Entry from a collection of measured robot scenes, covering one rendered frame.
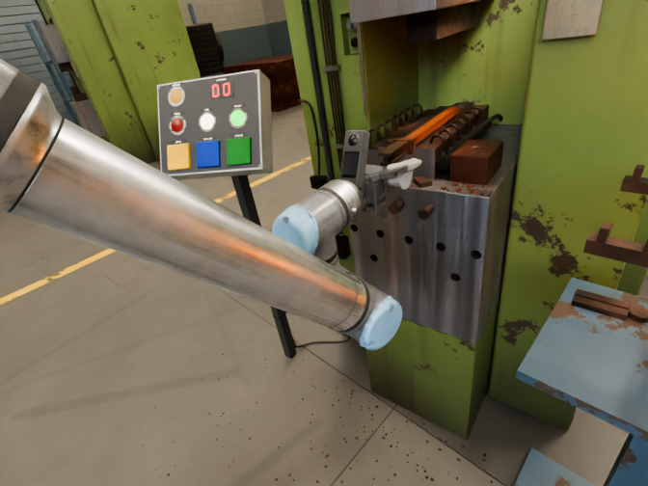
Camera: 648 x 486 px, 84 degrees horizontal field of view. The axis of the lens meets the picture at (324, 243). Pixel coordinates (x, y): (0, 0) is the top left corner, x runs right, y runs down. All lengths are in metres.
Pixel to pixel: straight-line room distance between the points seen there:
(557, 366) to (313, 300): 0.44
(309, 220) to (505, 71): 0.90
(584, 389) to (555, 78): 0.61
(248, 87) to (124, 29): 4.47
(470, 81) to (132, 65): 4.67
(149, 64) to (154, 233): 5.25
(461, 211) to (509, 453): 0.89
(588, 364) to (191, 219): 0.65
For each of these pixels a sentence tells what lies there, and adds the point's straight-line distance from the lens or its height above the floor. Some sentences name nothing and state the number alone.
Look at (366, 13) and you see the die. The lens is 0.93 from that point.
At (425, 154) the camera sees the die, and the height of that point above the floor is 0.98.
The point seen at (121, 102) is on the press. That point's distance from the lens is 5.58.
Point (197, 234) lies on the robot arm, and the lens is 0.36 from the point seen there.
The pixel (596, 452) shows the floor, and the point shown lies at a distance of 1.58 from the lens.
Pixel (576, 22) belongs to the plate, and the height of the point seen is 1.21.
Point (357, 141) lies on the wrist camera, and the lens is 0.74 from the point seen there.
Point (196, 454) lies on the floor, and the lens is 1.62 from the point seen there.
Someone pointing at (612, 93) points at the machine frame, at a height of 1.08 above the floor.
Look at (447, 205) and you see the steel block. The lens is 0.88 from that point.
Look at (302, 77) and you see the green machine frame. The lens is 1.25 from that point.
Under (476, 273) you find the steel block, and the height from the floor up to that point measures 0.71.
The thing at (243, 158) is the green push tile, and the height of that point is 0.99.
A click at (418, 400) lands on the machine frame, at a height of 0.09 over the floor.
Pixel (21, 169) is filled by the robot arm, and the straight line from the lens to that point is 0.33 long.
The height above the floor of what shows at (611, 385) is 0.75.
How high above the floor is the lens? 1.28
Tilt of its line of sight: 31 degrees down
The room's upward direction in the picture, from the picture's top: 10 degrees counter-clockwise
